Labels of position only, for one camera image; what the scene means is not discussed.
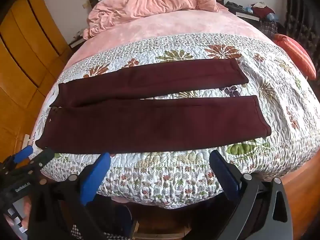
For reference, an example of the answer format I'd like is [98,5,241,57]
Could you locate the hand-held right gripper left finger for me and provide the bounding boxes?
[29,152,112,240]

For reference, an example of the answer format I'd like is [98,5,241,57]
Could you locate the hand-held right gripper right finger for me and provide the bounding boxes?
[209,150,293,240]

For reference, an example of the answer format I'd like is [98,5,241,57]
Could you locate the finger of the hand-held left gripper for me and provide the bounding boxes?
[29,147,56,172]
[13,146,34,163]

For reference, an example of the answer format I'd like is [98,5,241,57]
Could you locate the maroon pants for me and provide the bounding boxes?
[35,58,272,155]

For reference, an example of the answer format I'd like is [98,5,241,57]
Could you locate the white floral quilt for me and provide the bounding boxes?
[30,32,320,209]

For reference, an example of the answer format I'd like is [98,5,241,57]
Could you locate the person's checked shirt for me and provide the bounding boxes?
[67,224,117,240]

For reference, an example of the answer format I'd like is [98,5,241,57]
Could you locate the yellow wooden wardrobe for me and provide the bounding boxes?
[0,0,74,155]

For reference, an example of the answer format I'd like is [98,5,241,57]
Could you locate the orange pillow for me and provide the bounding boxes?
[272,33,317,81]

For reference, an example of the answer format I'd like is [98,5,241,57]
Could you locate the plaid cloth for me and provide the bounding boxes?
[261,21,278,40]

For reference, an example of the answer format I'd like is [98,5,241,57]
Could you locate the pink bed sheet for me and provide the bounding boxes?
[67,9,275,67]

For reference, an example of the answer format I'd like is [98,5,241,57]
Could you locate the dark nightstand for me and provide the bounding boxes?
[225,1,275,28]

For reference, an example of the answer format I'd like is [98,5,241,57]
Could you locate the dark red cloth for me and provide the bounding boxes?
[251,2,275,18]

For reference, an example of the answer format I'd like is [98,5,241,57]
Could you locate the dark curtain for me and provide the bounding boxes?
[284,0,320,64]

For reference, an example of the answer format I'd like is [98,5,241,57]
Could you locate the pink comforter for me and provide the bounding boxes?
[82,0,229,40]

